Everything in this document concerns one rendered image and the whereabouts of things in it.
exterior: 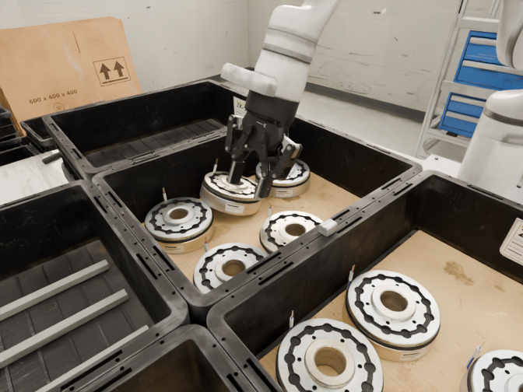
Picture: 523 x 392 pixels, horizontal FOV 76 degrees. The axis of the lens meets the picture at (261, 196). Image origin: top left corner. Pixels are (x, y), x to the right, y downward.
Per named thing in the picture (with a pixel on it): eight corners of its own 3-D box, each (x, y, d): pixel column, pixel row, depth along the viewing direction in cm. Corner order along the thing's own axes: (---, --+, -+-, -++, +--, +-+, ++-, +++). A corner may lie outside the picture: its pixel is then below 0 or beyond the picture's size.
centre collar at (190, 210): (187, 203, 54) (186, 200, 54) (200, 218, 51) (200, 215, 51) (157, 214, 52) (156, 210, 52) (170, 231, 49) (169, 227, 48)
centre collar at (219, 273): (234, 250, 45) (234, 247, 45) (261, 270, 43) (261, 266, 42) (206, 271, 42) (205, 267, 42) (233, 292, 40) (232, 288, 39)
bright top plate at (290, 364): (325, 305, 39) (326, 302, 38) (403, 374, 32) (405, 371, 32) (256, 358, 34) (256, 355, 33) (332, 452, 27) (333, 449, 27)
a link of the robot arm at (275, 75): (215, 77, 45) (227, 28, 43) (269, 89, 54) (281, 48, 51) (263, 96, 40) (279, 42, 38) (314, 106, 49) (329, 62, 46)
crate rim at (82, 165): (210, 87, 89) (209, 78, 88) (288, 121, 70) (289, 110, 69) (43, 127, 68) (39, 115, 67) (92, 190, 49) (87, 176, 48)
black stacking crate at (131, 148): (212, 122, 95) (209, 81, 88) (286, 161, 76) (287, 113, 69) (61, 167, 74) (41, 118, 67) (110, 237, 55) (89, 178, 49)
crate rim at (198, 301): (289, 121, 70) (289, 110, 69) (423, 180, 52) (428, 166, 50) (92, 190, 49) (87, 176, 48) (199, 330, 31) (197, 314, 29)
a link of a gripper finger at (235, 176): (245, 162, 55) (239, 183, 56) (243, 160, 55) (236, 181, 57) (236, 162, 53) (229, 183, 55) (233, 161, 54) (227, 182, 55)
